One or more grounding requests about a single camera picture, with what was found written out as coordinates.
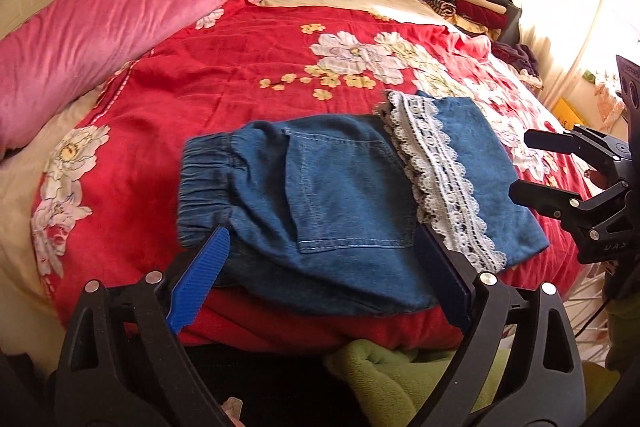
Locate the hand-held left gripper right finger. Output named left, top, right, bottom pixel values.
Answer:
left=414, top=224, right=586, bottom=427

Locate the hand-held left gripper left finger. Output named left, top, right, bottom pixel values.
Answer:
left=54, top=226, right=236, bottom=427

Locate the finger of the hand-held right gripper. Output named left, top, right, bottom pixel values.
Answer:
left=524, top=125, right=631, bottom=172
left=509, top=179, right=633, bottom=228

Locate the blue denim pants lace trim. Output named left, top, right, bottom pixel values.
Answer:
left=178, top=90, right=550, bottom=317

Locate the yellow box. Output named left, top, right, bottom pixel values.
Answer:
left=552, top=99, right=586, bottom=128

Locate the purple cloth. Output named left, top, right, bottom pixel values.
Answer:
left=492, top=42, right=541, bottom=80

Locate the person's green fleece garment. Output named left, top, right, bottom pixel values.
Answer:
left=322, top=339, right=511, bottom=427

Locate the cream bed sheet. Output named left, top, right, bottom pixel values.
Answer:
left=0, top=0, right=451, bottom=358

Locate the red floral blanket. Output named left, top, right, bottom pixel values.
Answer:
left=30, top=0, right=601, bottom=353

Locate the pink quilt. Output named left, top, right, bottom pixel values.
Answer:
left=0, top=0, right=281, bottom=158

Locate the white wire rack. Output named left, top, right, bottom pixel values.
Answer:
left=565, top=267, right=611, bottom=353

